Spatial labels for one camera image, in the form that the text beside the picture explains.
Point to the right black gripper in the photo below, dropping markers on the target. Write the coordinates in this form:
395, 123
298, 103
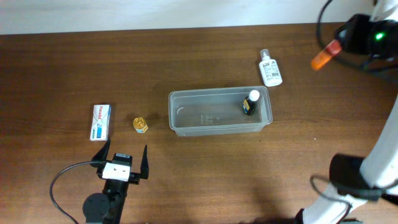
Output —
343, 35

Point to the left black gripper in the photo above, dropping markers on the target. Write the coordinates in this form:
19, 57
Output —
134, 178

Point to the orange tube white cap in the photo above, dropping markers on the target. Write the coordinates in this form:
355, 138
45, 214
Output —
330, 51

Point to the white spray bottle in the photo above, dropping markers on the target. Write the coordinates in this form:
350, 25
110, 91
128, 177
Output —
269, 69

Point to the dark bottle white cap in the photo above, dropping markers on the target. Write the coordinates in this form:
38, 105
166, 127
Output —
250, 102

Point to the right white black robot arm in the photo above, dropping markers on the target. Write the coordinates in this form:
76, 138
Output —
352, 180

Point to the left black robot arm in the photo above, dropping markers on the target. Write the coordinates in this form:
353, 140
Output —
107, 206

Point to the clear plastic container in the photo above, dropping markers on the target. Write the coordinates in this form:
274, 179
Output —
217, 111

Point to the white Panadol medicine box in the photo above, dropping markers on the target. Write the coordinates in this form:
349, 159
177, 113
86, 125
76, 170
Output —
100, 124

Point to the small gold lid jar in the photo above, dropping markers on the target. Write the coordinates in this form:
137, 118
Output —
140, 125

